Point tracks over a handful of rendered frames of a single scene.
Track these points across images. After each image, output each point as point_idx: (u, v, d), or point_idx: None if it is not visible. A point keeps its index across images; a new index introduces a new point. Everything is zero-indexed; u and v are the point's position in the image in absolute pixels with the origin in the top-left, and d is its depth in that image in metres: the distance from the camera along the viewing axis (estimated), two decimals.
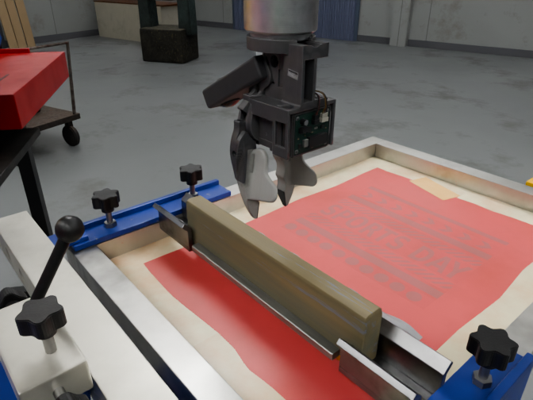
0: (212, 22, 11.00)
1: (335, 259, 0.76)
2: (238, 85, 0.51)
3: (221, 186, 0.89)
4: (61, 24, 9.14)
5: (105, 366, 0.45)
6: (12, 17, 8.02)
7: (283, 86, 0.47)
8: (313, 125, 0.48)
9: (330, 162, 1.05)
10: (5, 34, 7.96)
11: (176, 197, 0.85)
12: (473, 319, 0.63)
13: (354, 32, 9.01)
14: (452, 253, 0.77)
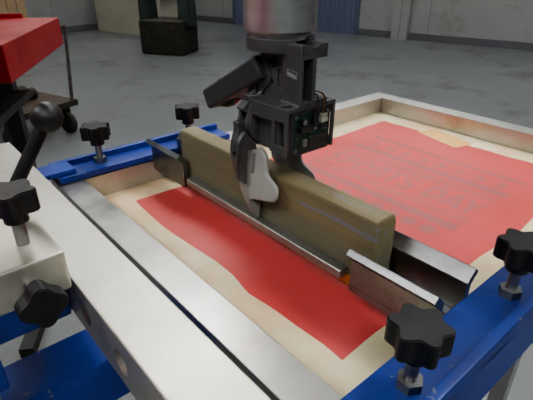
0: (212, 17, 10.95)
1: None
2: (238, 85, 0.51)
3: (220, 130, 0.84)
4: (60, 17, 9.08)
5: (86, 269, 0.40)
6: (10, 10, 7.97)
7: (282, 86, 0.47)
8: (312, 125, 0.48)
9: (334, 113, 1.00)
10: None
11: (171, 138, 0.80)
12: (493, 248, 0.58)
13: (355, 25, 8.96)
14: (466, 192, 0.72)
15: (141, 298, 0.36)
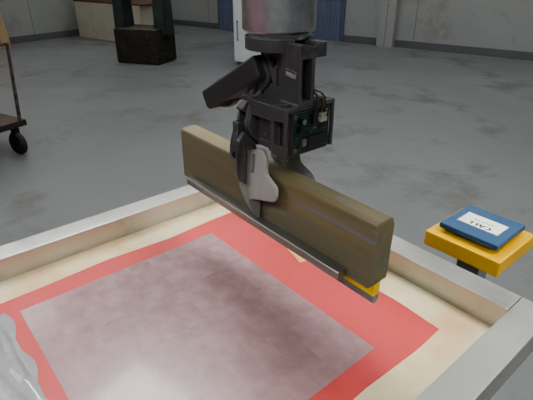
0: (197, 22, 10.75)
1: (86, 374, 0.51)
2: (237, 85, 0.51)
3: None
4: (40, 23, 8.89)
5: None
6: None
7: (281, 86, 0.47)
8: (312, 124, 0.48)
9: (170, 204, 0.80)
10: None
11: None
12: None
13: (341, 32, 8.76)
14: None
15: None
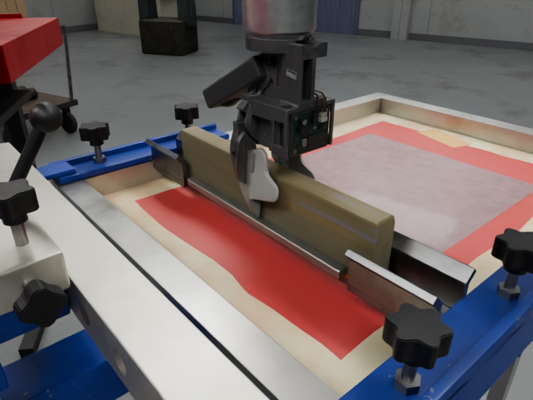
0: (212, 17, 10.95)
1: None
2: (237, 85, 0.51)
3: (219, 130, 0.84)
4: (60, 17, 9.09)
5: (86, 269, 0.40)
6: (10, 10, 7.97)
7: (281, 86, 0.47)
8: (312, 125, 0.48)
9: (334, 113, 1.00)
10: None
11: (170, 138, 0.80)
12: (492, 248, 0.58)
13: (355, 25, 8.96)
14: None
15: (139, 298, 0.36)
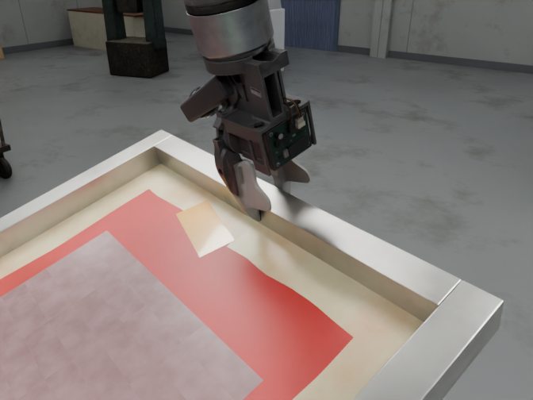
0: (193, 31, 10.74)
1: None
2: (208, 102, 0.49)
3: None
4: (33, 33, 8.88)
5: None
6: None
7: (250, 102, 0.45)
8: (290, 133, 0.47)
9: (59, 202, 0.67)
10: None
11: None
12: None
13: (335, 42, 8.75)
14: None
15: None
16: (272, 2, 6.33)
